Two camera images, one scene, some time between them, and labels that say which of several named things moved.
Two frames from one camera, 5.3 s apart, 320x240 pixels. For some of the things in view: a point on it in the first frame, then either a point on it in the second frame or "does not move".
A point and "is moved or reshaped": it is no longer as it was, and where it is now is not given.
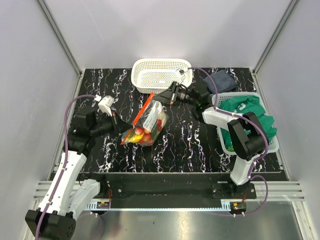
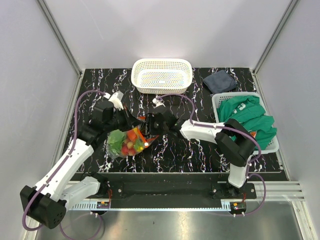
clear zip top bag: [150, 121] is moved or reshaped
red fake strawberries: [147, 139] to [128, 149]
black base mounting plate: [134, 187] does not move
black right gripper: [167, 96] to [147, 128]
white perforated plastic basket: [151, 76] does not move
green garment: [245, 104] does not move
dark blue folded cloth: [224, 81] does not move
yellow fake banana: [134, 138] to [140, 148]
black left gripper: [122, 126] to [131, 121]
